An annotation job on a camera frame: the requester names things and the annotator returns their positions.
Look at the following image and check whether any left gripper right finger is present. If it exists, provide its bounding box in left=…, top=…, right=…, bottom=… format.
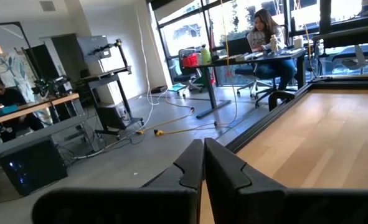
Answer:
left=204, top=138, right=368, bottom=224

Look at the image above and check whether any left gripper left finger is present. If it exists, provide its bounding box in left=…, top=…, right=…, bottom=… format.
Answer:
left=31, top=139, right=205, bottom=224

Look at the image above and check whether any black computer tower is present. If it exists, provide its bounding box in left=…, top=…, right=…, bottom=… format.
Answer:
left=0, top=138, right=68, bottom=197

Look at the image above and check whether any black office desk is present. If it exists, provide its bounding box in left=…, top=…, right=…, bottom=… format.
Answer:
left=183, top=48, right=309, bottom=120

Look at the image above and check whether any black rolling cart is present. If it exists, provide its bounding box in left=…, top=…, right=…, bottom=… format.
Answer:
left=77, top=38, right=145, bottom=141

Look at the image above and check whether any wooden work table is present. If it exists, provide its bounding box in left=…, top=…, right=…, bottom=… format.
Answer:
left=0, top=92, right=80, bottom=128

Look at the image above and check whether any black office chair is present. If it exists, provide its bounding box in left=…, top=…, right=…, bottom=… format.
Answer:
left=170, top=49, right=205, bottom=100
left=234, top=24, right=298, bottom=109

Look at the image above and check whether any teal box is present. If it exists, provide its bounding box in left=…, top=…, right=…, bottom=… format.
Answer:
left=0, top=105, right=19, bottom=117

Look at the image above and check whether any red basket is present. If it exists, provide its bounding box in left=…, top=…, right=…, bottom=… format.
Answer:
left=182, top=53, right=202, bottom=68

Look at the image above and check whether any person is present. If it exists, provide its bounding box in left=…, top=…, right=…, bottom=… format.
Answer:
left=247, top=8, right=298, bottom=91
left=0, top=73, right=45, bottom=143

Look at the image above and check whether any green bottle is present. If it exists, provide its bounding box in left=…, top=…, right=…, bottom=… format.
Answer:
left=201, top=44, right=212, bottom=65

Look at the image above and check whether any black laptop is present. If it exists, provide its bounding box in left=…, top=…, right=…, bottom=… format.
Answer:
left=227, top=37, right=253, bottom=57

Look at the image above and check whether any cream bottle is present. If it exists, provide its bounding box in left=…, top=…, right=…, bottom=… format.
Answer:
left=270, top=34, right=280, bottom=53

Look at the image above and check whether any blue leaf artwork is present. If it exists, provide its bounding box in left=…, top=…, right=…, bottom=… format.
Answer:
left=0, top=52, right=37, bottom=103

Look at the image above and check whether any grey side desk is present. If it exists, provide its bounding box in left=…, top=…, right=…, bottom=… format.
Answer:
left=311, top=15, right=368, bottom=50

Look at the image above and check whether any black light stand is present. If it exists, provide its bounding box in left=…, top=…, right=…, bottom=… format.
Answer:
left=0, top=21, right=45, bottom=80

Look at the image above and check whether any black metal table frame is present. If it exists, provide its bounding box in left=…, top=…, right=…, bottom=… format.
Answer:
left=225, top=74, right=368, bottom=154

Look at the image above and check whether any yellow floor extension cord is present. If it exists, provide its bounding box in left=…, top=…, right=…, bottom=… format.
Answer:
left=136, top=106, right=238, bottom=137

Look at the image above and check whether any white hanging cable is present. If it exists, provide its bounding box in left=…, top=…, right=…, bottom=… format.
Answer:
left=134, top=9, right=169, bottom=106

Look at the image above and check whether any yellow hanging cable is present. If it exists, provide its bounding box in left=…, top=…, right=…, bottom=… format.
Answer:
left=219, top=0, right=239, bottom=125

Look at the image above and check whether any black stand post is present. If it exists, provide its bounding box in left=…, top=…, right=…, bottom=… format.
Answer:
left=319, top=0, right=333, bottom=35

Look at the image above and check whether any wall air vent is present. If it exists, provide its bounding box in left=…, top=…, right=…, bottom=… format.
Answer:
left=39, top=0, right=57, bottom=12

